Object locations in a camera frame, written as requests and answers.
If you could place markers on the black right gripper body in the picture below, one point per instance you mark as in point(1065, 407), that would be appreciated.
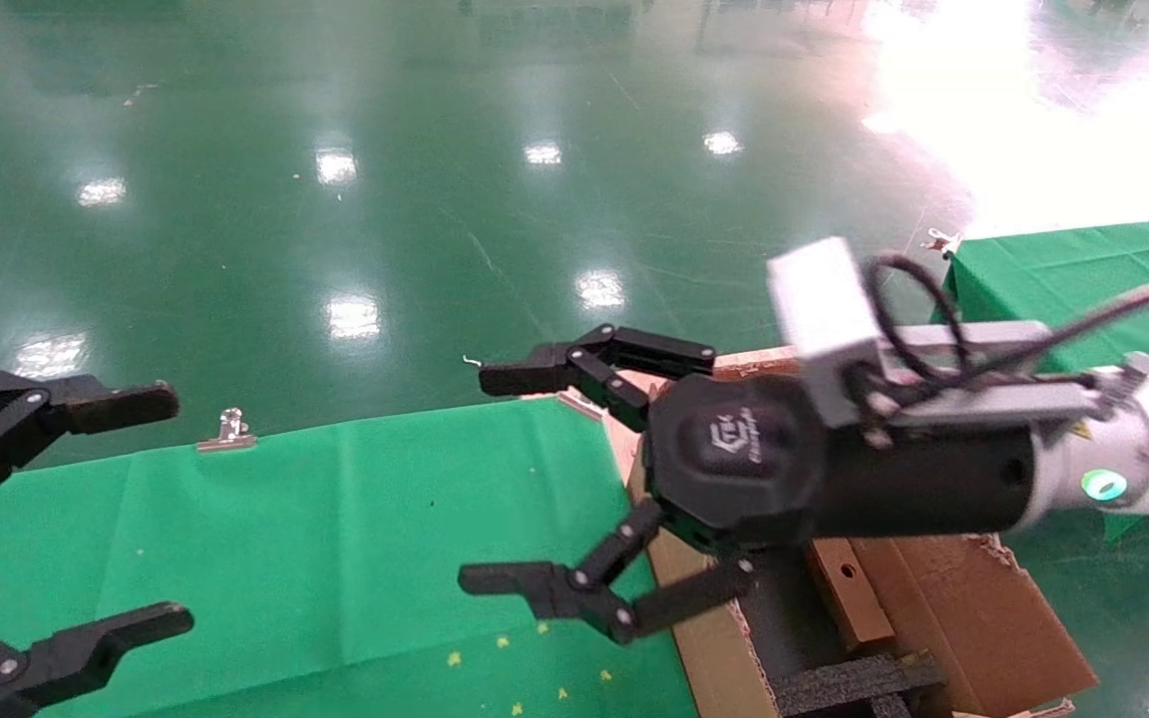
point(754, 479)

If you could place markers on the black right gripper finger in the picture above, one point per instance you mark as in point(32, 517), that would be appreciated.
point(574, 588)
point(594, 359)

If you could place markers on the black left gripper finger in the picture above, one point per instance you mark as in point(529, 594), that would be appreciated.
point(66, 660)
point(36, 409)

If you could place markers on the small brown cardboard box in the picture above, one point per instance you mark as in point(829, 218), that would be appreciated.
point(854, 608)

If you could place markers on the black foam carton insert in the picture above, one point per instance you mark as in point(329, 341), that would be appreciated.
point(844, 688)

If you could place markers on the large open cardboard carton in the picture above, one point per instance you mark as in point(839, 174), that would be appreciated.
point(963, 618)

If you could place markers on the silver binder clip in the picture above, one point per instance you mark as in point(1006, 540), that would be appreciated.
point(939, 242)
point(230, 434)

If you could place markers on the green work table cloth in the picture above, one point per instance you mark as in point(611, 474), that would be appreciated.
point(285, 538)

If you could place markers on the green cloth covered table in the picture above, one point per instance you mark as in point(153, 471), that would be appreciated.
point(1063, 279)

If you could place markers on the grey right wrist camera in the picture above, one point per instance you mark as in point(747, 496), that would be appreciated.
point(824, 309)

